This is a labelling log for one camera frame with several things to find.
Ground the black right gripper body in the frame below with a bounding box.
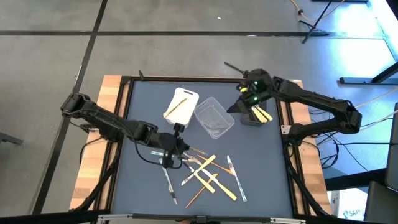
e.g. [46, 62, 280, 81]
[236, 70, 273, 108]

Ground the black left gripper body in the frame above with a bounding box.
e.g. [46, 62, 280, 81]
[157, 123, 189, 169]

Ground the dark grey plastic bin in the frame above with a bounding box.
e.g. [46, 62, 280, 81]
[239, 105, 269, 127]

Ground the clear plastic bin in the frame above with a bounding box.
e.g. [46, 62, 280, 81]
[193, 96, 236, 140]

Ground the white plastic bin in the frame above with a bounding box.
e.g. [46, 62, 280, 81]
[162, 87, 200, 129]

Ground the grey table mat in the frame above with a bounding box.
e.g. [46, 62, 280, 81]
[111, 80, 295, 219]

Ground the black tripod stand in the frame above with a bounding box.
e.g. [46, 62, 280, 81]
[298, 0, 330, 45]

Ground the silver aluminium bar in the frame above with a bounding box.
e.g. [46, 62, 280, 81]
[97, 213, 307, 224]

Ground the black desk foot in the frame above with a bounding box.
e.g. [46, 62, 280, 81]
[338, 61, 398, 85]
[324, 167, 388, 192]

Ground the white printed box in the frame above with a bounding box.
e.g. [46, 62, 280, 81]
[336, 189, 367, 222]

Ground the grey chair foot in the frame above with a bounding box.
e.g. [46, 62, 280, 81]
[0, 131, 24, 146]

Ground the dark grey chair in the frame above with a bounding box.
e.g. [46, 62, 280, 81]
[363, 102, 398, 224]

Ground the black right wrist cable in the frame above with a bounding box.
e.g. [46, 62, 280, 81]
[223, 61, 248, 77]

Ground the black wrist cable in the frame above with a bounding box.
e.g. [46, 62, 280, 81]
[223, 61, 248, 77]
[133, 139, 185, 170]

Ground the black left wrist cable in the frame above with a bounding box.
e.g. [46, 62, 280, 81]
[133, 139, 185, 170]

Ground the black aluminium table frame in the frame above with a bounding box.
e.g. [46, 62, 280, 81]
[70, 70, 333, 224]

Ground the yellow power cable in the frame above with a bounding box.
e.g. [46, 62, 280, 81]
[289, 0, 346, 22]

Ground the yellow extension cord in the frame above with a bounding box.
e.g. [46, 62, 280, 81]
[353, 88, 398, 110]

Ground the white cable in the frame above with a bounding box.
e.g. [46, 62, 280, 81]
[354, 110, 398, 133]

